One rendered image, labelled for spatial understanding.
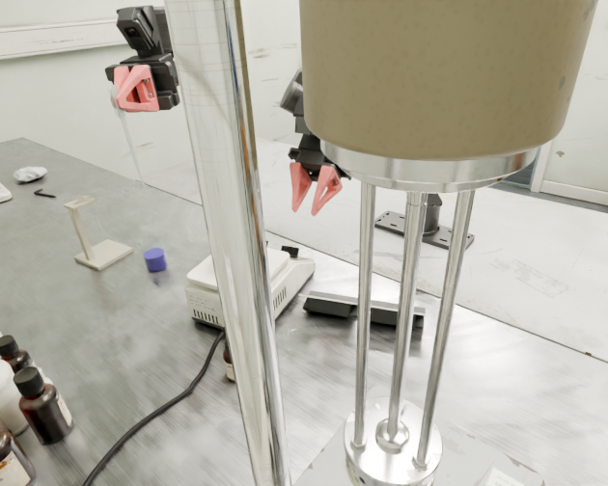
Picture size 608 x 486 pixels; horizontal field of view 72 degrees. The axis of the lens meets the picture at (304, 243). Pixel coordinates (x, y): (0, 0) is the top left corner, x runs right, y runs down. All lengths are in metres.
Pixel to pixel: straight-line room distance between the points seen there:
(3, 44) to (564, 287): 1.86
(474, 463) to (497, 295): 0.32
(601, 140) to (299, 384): 3.04
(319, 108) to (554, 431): 0.50
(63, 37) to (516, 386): 1.89
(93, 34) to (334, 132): 1.94
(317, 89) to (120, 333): 0.61
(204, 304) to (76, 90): 1.57
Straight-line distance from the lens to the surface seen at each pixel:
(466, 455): 0.53
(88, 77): 2.11
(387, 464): 0.31
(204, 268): 0.65
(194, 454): 0.54
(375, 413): 0.34
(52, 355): 0.74
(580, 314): 0.77
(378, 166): 0.16
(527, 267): 0.85
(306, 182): 0.73
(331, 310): 0.66
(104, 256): 0.92
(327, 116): 0.16
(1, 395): 0.61
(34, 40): 1.99
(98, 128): 2.14
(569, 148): 3.45
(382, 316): 0.65
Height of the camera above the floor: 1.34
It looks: 31 degrees down
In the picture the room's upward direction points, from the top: 3 degrees counter-clockwise
